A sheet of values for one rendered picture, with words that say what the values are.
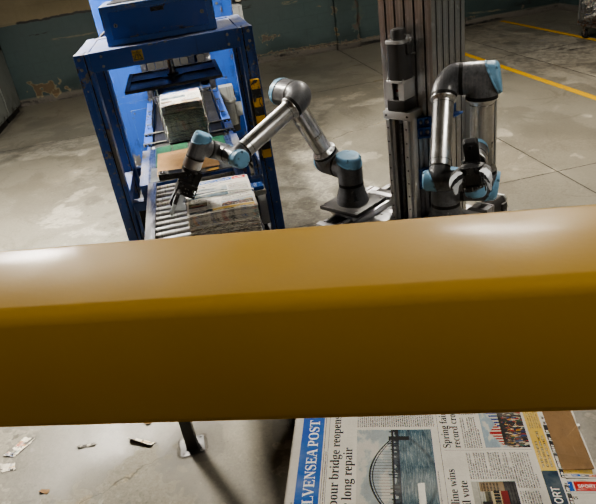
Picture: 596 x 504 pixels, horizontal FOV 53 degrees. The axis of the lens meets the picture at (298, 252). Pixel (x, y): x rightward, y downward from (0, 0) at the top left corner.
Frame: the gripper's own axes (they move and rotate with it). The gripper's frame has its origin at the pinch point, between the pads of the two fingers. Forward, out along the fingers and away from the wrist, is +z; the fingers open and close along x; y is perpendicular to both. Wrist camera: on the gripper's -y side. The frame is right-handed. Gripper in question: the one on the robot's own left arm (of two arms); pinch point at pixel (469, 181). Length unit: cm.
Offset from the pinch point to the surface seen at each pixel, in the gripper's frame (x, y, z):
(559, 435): -18, 67, 35
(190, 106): 194, -5, -186
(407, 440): 1, -6, 109
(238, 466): 110, 110, 15
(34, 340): -2, -61, 157
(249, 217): 89, 14, -26
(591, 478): -25, 68, 48
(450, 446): -5, -5, 109
